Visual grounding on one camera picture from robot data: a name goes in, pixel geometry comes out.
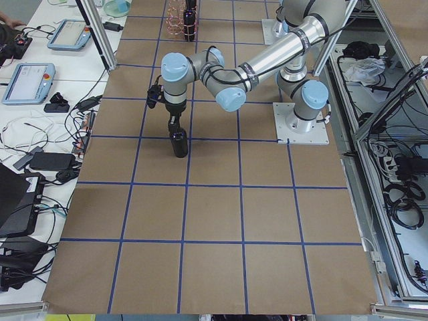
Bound black power adapter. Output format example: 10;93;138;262
103;21;124;32

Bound black power brick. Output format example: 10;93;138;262
29;152;75;171

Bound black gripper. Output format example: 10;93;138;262
165;102;187;134

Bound blue teach pendant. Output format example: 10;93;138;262
1;63;56;106
47;19;91;51

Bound blue teach pendant near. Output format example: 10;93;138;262
1;63;56;106

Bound dark wine bottle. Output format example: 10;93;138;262
169;128;188;158
183;0;197;42

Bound green glass bowl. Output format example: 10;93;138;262
103;0;131;18

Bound copper wire wine basket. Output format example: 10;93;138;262
167;0;197;39

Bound aluminium frame post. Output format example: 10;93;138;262
76;0;117;71

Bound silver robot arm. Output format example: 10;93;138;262
272;0;289;39
161;1;346;139

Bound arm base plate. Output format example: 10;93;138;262
273;102;329;145
261;19;296;45

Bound dark wine bottle in basket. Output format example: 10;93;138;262
183;0;197;42

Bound black laptop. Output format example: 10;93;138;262
1;165;45;237

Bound blue teach pendant far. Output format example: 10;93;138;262
47;19;91;51

